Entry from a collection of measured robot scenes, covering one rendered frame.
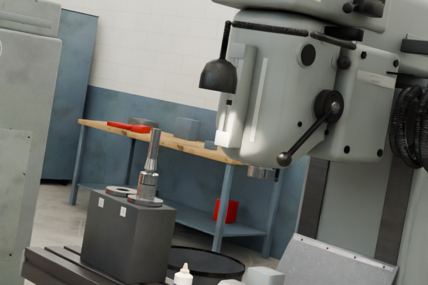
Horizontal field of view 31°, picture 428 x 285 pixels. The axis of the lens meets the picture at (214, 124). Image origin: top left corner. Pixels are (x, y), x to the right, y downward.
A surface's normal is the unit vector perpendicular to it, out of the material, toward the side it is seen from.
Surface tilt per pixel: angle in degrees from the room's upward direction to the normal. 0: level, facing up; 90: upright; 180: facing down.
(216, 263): 86
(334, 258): 63
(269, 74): 90
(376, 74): 90
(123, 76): 90
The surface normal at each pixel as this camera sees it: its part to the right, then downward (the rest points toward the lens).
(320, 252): -0.55, -0.51
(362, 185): -0.70, -0.08
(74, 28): 0.69, 0.15
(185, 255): 0.23, 0.03
